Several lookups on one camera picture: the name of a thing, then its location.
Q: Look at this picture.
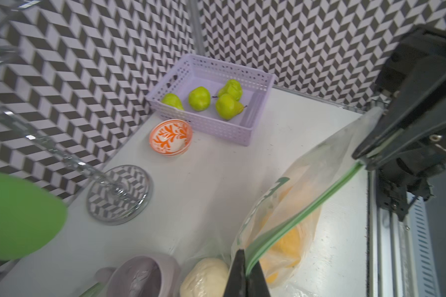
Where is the green pear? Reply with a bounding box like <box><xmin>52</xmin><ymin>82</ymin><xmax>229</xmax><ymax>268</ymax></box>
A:
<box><xmin>216</xmin><ymin>94</ymin><xmax>245</xmax><ymax>121</ymax></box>
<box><xmin>161</xmin><ymin>93</ymin><xmax>185</xmax><ymax>111</ymax></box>
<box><xmin>217</xmin><ymin>79</ymin><xmax>243</xmax><ymax>101</ymax></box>
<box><xmin>188</xmin><ymin>87</ymin><xmax>211</xmax><ymax>111</ymax></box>

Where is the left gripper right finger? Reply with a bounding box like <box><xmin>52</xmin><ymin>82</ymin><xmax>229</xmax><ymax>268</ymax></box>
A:
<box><xmin>247</xmin><ymin>262</ymin><xmax>271</xmax><ymax>297</ymax></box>

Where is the zip bag with beige fruit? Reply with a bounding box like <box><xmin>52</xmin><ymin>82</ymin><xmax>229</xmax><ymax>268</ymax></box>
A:
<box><xmin>172</xmin><ymin>236</ymin><xmax>231</xmax><ymax>297</ymax></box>

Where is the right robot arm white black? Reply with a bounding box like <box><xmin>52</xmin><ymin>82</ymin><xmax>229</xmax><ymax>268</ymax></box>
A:
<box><xmin>352</xmin><ymin>25</ymin><xmax>446</xmax><ymax>221</ymax></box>

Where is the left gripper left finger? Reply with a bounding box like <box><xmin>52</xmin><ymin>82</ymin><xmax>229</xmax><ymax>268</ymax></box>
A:
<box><xmin>223</xmin><ymin>249</ymin><xmax>247</xmax><ymax>297</ymax></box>

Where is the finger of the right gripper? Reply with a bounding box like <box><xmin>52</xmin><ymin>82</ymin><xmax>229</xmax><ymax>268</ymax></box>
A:
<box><xmin>366</xmin><ymin>95</ymin><xmax>446</xmax><ymax>171</ymax></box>
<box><xmin>352</xmin><ymin>56</ymin><xmax>446</xmax><ymax>160</ymax></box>

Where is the green plastic goblet upside down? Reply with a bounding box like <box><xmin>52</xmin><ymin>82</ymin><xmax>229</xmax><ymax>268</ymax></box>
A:
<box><xmin>0</xmin><ymin>173</ymin><xmax>68</xmax><ymax>260</ymax></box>

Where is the lilac mug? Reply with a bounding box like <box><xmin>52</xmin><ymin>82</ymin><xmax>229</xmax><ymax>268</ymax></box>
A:
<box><xmin>95</xmin><ymin>253</ymin><xmax>180</xmax><ymax>297</ymax></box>

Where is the chrome mug tree stand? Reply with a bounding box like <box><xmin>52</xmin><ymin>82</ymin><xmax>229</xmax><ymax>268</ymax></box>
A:
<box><xmin>0</xmin><ymin>0</ymin><xmax>154</xmax><ymax>226</ymax></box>

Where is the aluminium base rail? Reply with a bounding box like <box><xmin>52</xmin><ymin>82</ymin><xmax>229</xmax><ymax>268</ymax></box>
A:
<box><xmin>367</xmin><ymin>172</ymin><xmax>441</xmax><ymax>297</ymax></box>

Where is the zip bag with orange fruit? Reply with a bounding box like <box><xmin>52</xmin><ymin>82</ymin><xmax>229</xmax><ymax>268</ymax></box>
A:
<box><xmin>232</xmin><ymin>107</ymin><xmax>384</xmax><ymax>288</ymax></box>

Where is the orange patterned small bowl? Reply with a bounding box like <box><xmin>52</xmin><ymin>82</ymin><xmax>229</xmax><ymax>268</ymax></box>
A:
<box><xmin>149</xmin><ymin>119</ymin><xmax>193</xmax><ymax>157</ymax></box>

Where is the purple plastic basket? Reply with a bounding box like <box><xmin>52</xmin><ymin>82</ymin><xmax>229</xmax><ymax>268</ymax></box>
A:
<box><xmin>146</xmin><ymin>53</ymin><xmax>276</xmax><ymax>146</ymax></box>

